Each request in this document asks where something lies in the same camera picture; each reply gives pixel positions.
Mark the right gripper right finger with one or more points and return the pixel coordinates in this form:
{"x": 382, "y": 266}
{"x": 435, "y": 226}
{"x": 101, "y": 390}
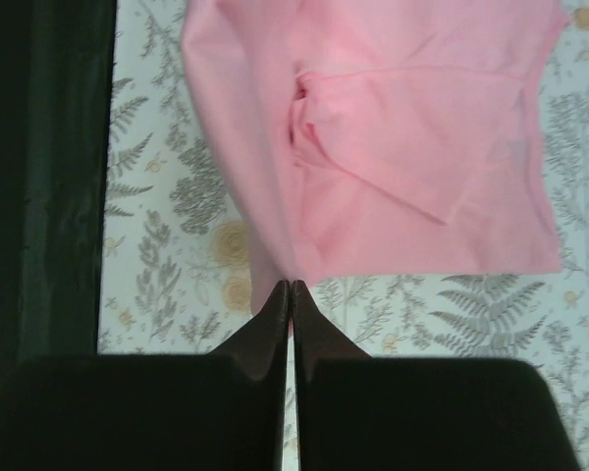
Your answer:
{"x": 359, "y": 412}

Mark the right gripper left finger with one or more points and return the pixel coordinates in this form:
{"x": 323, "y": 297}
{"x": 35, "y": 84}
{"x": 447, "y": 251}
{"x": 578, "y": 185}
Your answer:
{"x": 223, "y": 410}

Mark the pink t shirt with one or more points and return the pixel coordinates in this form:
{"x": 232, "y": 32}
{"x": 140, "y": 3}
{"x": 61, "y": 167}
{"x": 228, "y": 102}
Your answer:
{"x": 378, "y": 137}

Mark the floral table mat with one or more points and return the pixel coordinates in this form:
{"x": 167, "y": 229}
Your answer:
{"x": 175, "y": 277}

